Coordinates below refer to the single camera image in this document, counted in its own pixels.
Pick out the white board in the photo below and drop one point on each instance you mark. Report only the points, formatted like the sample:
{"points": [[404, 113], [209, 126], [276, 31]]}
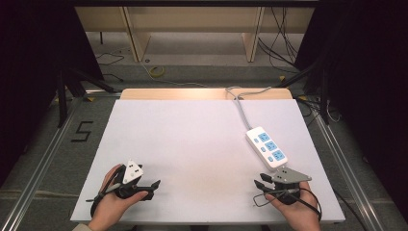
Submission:
{"points": [[192, 154]]}

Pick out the person's left sleeve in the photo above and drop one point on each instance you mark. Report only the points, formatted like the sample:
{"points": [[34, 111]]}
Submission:
{"points": [[81, 227]]}

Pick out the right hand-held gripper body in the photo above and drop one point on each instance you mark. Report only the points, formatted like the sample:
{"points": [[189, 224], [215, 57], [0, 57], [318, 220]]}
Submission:
{"points": [[287, 176]]}

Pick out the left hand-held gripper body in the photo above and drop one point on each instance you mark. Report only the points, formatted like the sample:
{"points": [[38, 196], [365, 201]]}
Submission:
{"points": [[132, 171]]}

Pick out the black tripod stand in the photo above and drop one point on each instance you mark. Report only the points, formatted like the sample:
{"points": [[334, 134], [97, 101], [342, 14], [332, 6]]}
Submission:
{"points": [[322, 93], [69, 86]]}

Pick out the person's right hand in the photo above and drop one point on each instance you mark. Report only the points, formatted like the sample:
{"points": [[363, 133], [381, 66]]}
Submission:
{"points": [[298, 210]]}

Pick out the black curtain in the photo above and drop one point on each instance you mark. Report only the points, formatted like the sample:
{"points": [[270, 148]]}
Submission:
{"points": [[32, 64], [369, 80]]}

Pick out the person's left hand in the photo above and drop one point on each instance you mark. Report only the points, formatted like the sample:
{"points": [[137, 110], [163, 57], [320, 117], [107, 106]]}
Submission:
{"points": [[110, 207]]}

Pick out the aluminium floor rail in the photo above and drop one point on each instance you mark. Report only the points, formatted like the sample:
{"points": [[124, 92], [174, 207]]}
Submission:
{"points": [[35, 166], [348, 173]]}

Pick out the yellow tape roll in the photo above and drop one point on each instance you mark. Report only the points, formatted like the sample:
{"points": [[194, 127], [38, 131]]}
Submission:
{"points": [[157, 71]]}

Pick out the wooden shelf unit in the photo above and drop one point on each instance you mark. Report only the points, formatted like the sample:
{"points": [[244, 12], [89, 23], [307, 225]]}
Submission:
{"points": [[192, 22]]}

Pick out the white power strip blue sockets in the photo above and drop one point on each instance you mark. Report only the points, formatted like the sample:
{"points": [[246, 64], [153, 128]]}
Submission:
{"points": [[266, 147]]}

